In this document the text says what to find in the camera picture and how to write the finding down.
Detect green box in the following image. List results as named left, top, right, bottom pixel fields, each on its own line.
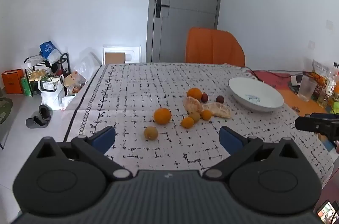
left=21, top=77, right=33, bottom=97

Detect white plate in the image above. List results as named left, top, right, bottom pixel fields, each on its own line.
left=228, top=77, right=285, bottom=112

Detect orange and white snack bag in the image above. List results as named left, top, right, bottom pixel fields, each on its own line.
left=63, top=71, right=88, bottom=94

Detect clear plastic bottle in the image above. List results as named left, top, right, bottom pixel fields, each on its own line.
left=318, top=62, right=339, bottom=108

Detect black and white printed tablecloth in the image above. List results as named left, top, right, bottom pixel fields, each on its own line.
left=64, top=62, right=335, bottom=182

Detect printed snack bag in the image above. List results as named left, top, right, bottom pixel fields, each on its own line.
left=312, top=60, right=330, bottom=81

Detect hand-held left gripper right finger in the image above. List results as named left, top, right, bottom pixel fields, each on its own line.
left=203, top=126, right=305, bottom=181

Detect peeled citrus chunk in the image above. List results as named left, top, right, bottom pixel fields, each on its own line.
left=184, top=97, right=203, bottom=113

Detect brown cardboard sheet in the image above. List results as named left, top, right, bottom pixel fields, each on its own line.
left=104, top=52, right=125, bottom=64

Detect oval orange kumquat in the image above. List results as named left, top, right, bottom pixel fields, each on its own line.
left=181, top=117, right=195, bottom=129

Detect green rug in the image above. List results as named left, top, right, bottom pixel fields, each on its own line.
left=0, top=97, right=14, bottom=132

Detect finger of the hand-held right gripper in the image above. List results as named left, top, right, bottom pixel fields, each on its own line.
left=295, top=116, right=322, bottom=133
left=310, top=113, right=339, bottom=121

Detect clear plastic cup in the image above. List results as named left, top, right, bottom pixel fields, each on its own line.
left=297, top=76, right=318, bottom=102

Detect white charger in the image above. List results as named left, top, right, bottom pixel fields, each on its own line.
left=290, top=74, right=304, bottom=87

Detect blue and white bag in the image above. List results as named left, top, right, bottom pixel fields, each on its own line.
left=40, top=41, right=62, bottom=64

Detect black shoe rack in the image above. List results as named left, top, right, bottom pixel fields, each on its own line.
left=24, top=53, right=71, bottom=96

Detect yellow slippers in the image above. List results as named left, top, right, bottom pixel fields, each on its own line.
left=29, top=69, right=48, bottom=81

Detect white framed panel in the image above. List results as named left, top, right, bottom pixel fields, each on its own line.
left=102, top=45, right=141, bottom=65

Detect black door handle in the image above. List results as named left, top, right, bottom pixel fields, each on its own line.
left=156, top=0, right=170, bottom=18

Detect smartphone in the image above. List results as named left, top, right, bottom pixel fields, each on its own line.
left=316, top=200, right=339, bottom=224

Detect clear plastic bag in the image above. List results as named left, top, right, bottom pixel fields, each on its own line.
left=71, top=48, right=102, bottom=81

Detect grey door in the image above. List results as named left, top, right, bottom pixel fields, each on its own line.
left=146, top=0, right=224, bottom=63

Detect orange and red printed mat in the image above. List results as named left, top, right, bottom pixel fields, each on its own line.
left=251, top=71, right=339, bottom=118

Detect white plastic bag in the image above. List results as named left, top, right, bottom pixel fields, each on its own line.
left=38, top=75, right=66, bottom=111

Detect large orange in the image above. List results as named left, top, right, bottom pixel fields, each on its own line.
left=154, top=108, right=172, bottom=125

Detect long peeled citrus piece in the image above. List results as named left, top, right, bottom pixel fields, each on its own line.
left=202, top=102, right=231, bottom=118

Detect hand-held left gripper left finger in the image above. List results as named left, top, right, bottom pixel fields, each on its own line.
left=34, top=126, right=133, bottom=182

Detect orange chair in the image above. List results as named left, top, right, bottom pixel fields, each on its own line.
left=185, top=27, right=246, bottom=67

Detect medium orange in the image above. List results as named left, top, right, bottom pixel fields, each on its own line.
left=187, top=88, right=203, bottom=100

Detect dark grey slipper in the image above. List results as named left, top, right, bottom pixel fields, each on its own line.
left=26, top=116, right=48, bottom=129
left=38, top=105, right=51, bottom=120

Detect orange box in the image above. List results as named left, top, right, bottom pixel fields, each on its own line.
left=1, top=69, right=25, bottom=94

